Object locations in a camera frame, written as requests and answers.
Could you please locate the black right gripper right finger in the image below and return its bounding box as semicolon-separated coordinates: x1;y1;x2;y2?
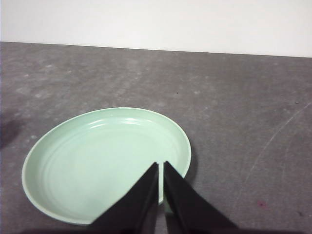
163;160;241;234

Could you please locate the green plate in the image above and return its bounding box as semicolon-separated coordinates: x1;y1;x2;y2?
21;107;192;225

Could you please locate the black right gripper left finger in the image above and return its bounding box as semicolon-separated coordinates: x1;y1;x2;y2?
87;161;159;234

